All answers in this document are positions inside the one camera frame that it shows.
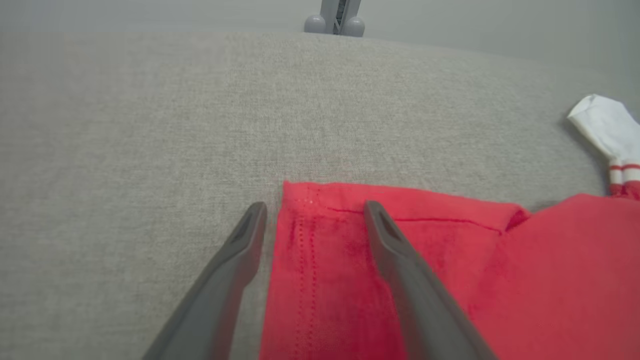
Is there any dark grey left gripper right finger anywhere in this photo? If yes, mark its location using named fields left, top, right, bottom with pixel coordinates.
left=363, top=200, right=498, bottom=360

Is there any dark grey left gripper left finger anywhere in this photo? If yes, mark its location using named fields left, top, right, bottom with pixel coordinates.
left=142, top=201, right=268, bottom=360

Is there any red garment striped white trim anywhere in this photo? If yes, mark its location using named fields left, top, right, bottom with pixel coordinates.
left=258, top=93, right=640, bottom=360

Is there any grey metal frame post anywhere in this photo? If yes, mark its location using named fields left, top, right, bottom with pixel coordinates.
left=303, top=0, right=366, bottom=38

